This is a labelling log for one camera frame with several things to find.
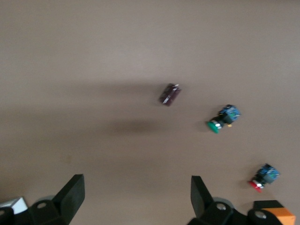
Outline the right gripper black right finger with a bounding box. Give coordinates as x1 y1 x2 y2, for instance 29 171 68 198
187 175 283 225

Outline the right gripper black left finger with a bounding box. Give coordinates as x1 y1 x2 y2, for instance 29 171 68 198
0 173 85 225

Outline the white drawer cabinet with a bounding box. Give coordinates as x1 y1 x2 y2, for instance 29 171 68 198
0 196 27 215

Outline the orange box with hole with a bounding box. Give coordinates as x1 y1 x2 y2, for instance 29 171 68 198
253 200 297 225

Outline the dark purple capacitor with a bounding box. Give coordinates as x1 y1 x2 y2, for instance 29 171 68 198
158 83 182 107

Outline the red push button switch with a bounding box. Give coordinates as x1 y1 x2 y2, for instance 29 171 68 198
248 163 281 194

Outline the green push button switch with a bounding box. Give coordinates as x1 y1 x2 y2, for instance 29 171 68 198
206 104 242 135

